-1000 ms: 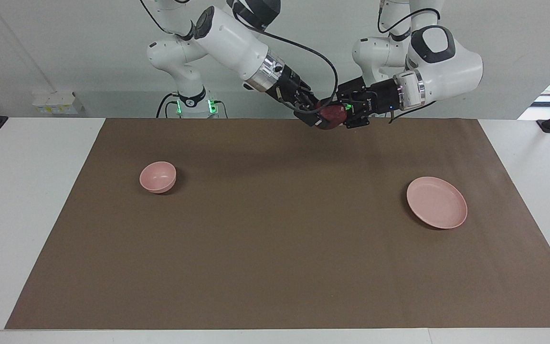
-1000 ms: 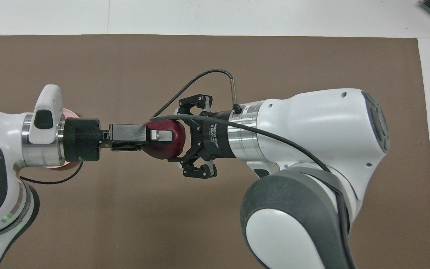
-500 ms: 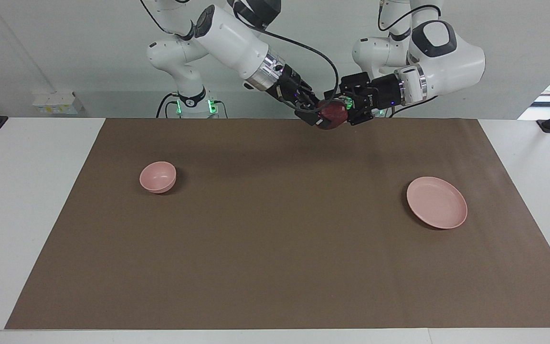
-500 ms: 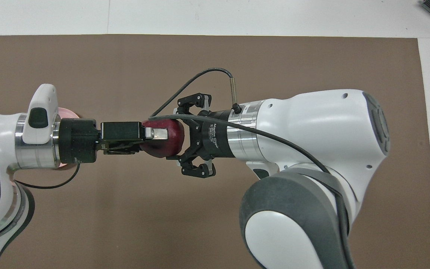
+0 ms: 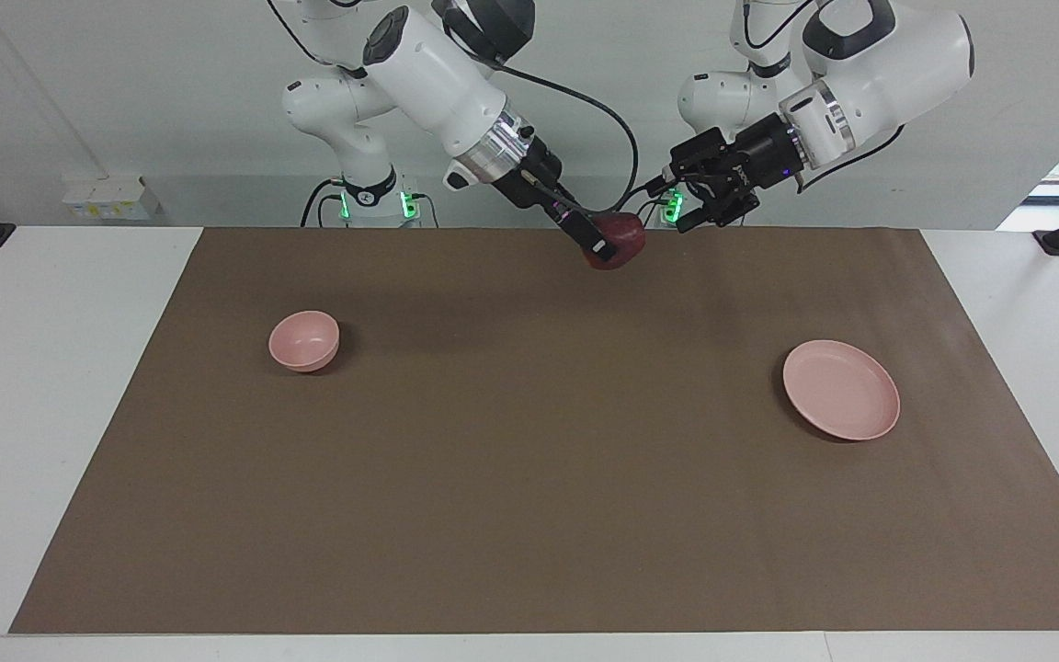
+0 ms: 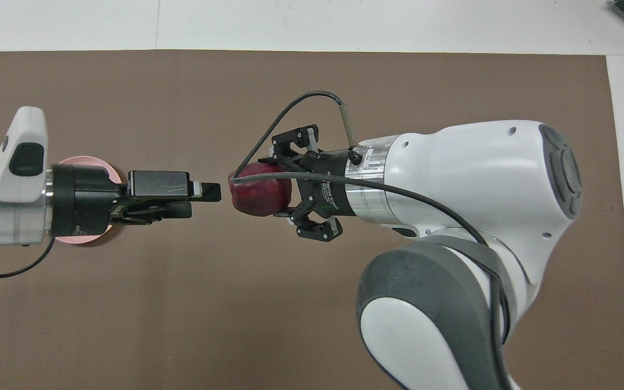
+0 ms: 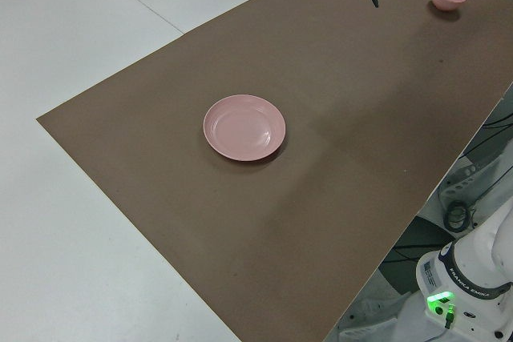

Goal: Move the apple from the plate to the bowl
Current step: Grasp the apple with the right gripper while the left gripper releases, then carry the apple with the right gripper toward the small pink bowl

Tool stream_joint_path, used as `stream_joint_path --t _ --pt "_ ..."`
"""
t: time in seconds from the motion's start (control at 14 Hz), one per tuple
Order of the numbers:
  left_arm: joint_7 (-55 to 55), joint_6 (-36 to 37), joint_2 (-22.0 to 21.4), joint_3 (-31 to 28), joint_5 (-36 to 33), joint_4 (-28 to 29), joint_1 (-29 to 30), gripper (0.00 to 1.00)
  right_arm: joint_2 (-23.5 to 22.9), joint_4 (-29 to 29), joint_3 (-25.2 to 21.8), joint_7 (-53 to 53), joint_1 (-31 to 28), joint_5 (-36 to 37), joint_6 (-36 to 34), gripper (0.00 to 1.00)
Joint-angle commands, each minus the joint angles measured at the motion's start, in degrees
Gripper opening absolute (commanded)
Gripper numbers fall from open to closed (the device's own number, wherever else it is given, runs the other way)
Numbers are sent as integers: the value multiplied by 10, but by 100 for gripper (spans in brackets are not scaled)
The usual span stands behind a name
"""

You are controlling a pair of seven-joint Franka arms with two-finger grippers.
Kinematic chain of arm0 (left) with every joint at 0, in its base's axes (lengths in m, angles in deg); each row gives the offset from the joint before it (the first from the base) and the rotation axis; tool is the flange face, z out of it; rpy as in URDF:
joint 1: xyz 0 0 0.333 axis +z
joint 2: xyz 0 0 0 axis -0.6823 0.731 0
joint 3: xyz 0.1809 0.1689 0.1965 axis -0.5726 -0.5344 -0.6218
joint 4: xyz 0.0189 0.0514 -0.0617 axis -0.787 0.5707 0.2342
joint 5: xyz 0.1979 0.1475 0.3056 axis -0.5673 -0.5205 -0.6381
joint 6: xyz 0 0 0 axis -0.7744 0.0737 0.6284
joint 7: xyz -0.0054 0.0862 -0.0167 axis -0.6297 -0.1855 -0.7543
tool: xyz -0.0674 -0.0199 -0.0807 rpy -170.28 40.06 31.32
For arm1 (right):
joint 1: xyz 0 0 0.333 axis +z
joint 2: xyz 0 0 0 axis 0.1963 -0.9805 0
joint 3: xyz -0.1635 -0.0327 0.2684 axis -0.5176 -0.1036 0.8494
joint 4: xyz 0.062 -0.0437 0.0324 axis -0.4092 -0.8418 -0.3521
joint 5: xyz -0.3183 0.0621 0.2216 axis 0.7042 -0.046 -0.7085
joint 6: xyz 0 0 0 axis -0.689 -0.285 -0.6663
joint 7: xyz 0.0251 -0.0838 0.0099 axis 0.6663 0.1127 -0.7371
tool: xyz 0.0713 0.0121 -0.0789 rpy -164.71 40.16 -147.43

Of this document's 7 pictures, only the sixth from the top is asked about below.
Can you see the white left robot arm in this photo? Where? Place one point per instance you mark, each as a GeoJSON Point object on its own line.
{"type": "Point", "coordinates": [14, 206]}

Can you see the pink plate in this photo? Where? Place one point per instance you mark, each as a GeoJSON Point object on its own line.
{"type": "Point", "coordinates": [87, 161]}

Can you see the brown table mat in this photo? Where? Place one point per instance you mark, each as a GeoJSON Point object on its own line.
{"type": "Point", "coordinates": [182, 325]}

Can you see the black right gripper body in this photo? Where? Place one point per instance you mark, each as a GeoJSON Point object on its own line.
{"type": "Point", "coordinates": [328, 195]}

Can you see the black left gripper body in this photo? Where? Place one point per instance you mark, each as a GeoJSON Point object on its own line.
{"type": "Point", "coordinates": [82, 200]}

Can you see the dark red apple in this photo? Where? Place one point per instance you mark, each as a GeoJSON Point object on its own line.
{"type": "Point", "coordinates": [260, 197]}

